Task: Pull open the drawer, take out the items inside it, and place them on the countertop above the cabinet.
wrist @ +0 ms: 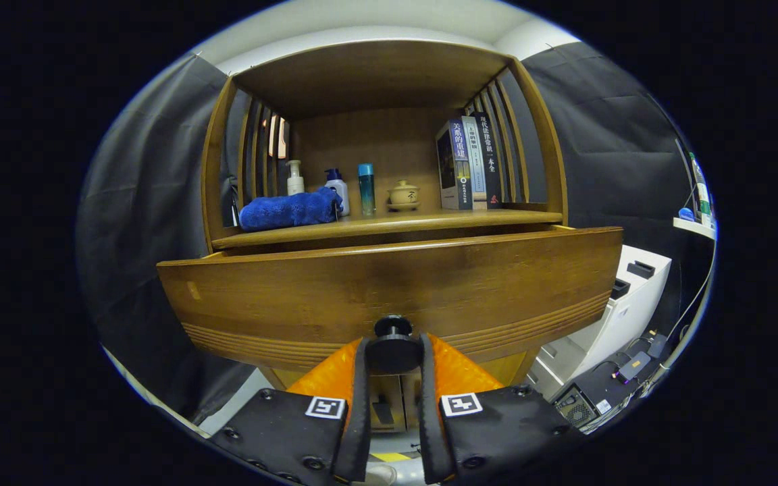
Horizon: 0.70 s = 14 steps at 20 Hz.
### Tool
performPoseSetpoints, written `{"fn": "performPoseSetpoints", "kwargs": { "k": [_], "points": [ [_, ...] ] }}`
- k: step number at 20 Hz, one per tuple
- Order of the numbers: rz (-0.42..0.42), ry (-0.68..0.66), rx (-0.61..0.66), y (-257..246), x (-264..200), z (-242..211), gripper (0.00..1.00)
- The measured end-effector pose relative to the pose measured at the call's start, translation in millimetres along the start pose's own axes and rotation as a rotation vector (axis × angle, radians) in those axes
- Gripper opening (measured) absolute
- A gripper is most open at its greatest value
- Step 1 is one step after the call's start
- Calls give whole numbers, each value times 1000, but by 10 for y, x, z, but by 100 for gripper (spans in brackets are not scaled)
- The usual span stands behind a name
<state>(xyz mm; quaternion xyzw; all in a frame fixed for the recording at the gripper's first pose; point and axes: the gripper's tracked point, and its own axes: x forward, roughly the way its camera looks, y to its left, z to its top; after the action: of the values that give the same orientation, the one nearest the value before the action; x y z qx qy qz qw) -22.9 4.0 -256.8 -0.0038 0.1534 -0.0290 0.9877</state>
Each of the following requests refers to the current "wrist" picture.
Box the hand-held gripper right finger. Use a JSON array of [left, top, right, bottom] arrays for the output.
[[418, 332, 589, 485]]

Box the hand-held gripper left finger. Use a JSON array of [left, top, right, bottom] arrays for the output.
[[210, 335, 371, 485]]

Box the wooden drawer with black knob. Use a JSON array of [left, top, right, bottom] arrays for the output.
[[156, 225, 625, 375]]

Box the wooden cabinet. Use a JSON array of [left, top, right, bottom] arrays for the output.
[[200, 39, 569, 433]]

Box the black computer case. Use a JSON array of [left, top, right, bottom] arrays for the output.
[[551, 334, 670, 429]]

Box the blue towel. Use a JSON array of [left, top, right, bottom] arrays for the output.
[[238, 187, 344, 232]]

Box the teal blue bottle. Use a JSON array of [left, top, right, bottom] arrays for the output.
[[358, 163, 376, 217]]

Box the beige lidded teacup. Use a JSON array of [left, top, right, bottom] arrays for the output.
[[387, 180, 421, 212]]

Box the white bottle with blue cap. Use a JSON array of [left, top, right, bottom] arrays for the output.
[[324, 168, 351, 217]]

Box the white box unit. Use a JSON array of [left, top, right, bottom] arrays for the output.
[[529, 244, 672, 399]]

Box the blue spine book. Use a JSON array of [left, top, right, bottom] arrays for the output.
[[436, 120, 474, 211]]

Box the white spine book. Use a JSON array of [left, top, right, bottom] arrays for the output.
[[467, 116, 489, 210]]

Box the black spine book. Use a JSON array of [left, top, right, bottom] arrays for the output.
[[477, 111, 503, 209]]

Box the black backdrop cloth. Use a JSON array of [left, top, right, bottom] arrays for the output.
[[77, 42, 714, 426]]

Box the green clear bottle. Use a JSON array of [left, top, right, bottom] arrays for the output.
[[690, 152, 712, 227]]

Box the white wall shelf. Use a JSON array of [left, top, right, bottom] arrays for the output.
[[673, 216, 717, 240]]

